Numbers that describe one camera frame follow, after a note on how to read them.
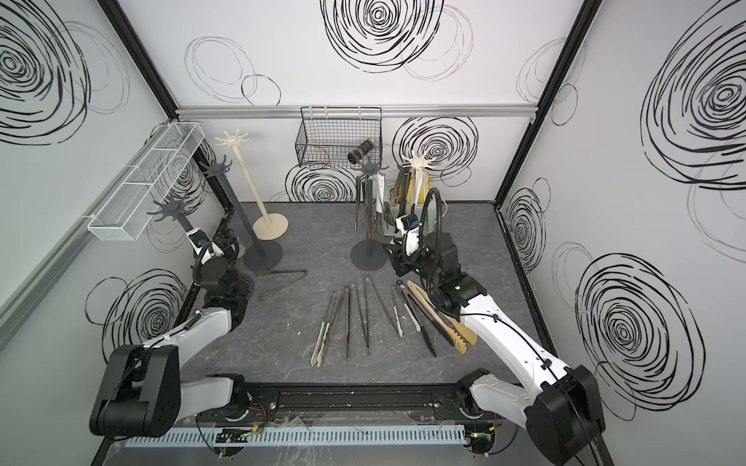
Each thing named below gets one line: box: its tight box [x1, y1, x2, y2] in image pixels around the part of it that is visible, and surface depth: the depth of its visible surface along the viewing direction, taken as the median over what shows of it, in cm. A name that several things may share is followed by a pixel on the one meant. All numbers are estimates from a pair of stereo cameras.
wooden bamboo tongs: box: [406, 279, 478, 355], surface depth 86 cm
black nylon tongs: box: [396, 279, 456, 359], surface depth 90 cm
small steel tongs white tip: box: [391, 285, 422, 339], surface depth 95 cm
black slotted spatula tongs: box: [395, 163, 412, 217], surface depth 82 cm
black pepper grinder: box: [347, 138, 375, 165], surface depth 93 cm
